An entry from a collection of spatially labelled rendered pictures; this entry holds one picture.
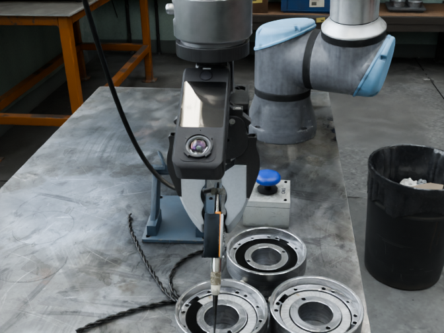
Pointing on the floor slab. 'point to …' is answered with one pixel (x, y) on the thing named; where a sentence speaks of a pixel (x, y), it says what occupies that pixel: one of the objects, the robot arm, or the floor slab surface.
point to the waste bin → (405, 217)
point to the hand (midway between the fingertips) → (215, 225)
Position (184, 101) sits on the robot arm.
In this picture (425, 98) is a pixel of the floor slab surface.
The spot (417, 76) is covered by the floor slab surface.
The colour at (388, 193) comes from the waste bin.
